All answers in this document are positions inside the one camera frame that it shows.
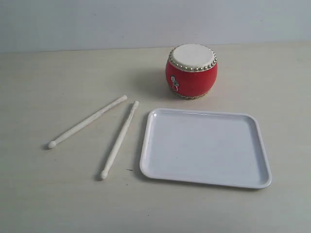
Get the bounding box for white drumstick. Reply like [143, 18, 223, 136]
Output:
[99, 100, 139, 180]
[47, 95, 128, 150]

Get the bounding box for small red drum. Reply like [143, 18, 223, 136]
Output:
[165, 44, 218, 99]

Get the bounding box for white rectangular plastic tray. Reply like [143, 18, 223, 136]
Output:
[139, 108, 272, 189]

